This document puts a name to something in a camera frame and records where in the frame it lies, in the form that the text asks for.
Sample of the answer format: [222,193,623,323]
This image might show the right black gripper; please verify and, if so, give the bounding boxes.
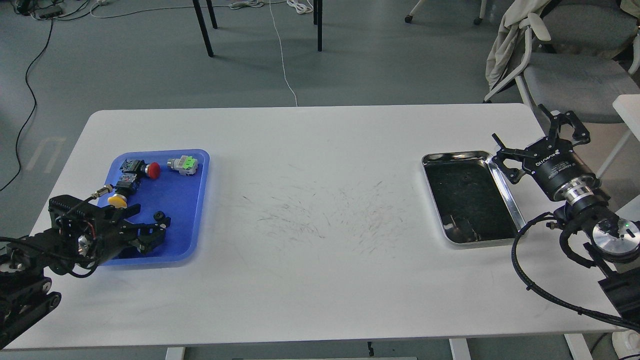
[491,104,601,203]

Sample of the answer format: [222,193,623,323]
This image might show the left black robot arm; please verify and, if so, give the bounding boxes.
[0,194,171,347]

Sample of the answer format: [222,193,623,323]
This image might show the grey office chair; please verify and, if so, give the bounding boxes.
[484,0,639,125]

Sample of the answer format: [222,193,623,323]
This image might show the silver metal tray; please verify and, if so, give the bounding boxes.
[422,150,526,249]

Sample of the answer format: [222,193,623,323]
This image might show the beige jacket on chair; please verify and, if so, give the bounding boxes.
[485,0,550,89]

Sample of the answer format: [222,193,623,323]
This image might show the green grey connector block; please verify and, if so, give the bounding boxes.
[166,155,199,176]

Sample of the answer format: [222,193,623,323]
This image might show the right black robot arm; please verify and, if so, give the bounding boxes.
[493,104,639,332]

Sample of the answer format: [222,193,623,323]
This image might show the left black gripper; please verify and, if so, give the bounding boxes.
[48,194,170,265]

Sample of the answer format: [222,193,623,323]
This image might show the red push button switch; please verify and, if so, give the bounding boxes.
[119,159,162,180]

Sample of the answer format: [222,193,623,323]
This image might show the black table legs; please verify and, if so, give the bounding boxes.
[192,0,323,58]

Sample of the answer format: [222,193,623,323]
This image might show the blue plastic tray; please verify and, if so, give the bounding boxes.
[105,149,210,268]

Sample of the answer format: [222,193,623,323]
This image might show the black floor cable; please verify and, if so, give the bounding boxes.
[0,19,55,193]

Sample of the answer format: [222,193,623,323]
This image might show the white floor cable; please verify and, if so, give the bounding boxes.
[90,0,314,107]

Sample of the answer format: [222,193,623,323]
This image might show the yellow push button switch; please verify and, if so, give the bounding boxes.
[107,173,141,208]

